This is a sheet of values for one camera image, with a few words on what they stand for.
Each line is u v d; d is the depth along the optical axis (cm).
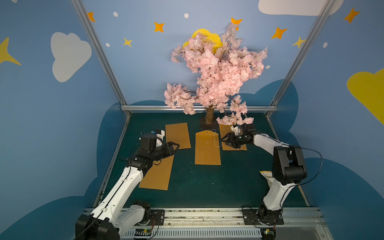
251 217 75
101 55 85
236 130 89
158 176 88
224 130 111
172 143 72
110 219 39
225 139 89
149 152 59
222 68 71
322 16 72
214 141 101
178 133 108
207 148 102
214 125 115
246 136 75
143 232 73
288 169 51
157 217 74
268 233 73
